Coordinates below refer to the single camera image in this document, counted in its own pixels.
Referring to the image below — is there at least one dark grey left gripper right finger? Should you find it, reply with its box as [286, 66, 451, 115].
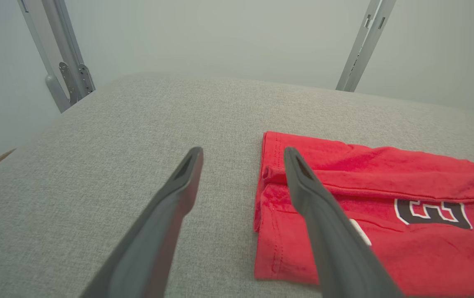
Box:
[283, 145, 405, 298]

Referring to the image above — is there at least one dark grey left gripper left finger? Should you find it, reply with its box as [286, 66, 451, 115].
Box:
[79, 146, 205, 298]

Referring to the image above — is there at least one red white basketball jersey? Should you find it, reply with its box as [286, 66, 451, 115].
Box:
[253, 131, 474, 298]

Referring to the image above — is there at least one grey fabric sofa seat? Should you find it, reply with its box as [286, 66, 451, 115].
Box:
[0, 73, 474, 298]

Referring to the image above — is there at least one grey metal wheeled frame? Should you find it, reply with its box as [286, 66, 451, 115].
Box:
[17, 0, 97, 114]

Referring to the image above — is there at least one grey double partition post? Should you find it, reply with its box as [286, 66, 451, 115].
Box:
[335, 0, 398, 93]

